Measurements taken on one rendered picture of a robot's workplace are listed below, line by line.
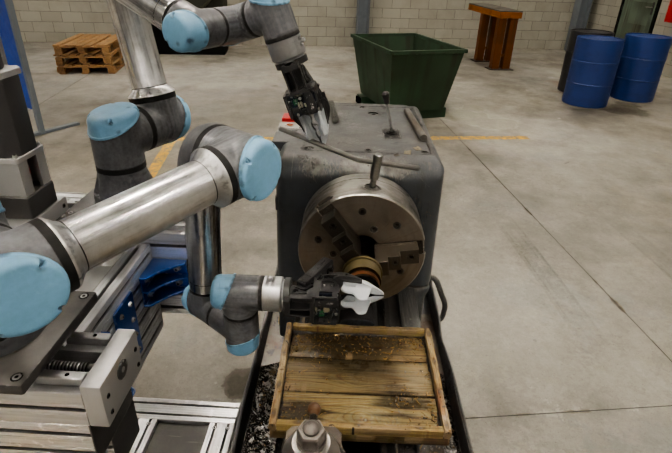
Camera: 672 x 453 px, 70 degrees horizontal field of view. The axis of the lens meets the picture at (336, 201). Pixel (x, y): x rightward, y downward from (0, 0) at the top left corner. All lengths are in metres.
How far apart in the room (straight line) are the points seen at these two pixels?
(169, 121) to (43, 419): 0.71
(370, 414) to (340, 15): 10.33
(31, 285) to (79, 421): 0.31
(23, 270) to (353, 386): 0.71
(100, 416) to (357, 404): 0.49
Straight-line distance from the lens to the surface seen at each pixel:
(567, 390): 2.58
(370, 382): 1.15
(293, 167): 1.28
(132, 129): 1.24
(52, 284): 0.74
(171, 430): 1.99
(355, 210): 1.14
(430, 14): 11.44
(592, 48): 7.38
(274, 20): 1.03
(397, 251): 1.16
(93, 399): 0.91
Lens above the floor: 1.72
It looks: 27 degrees down
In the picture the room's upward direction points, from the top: 2 degrees clockwise
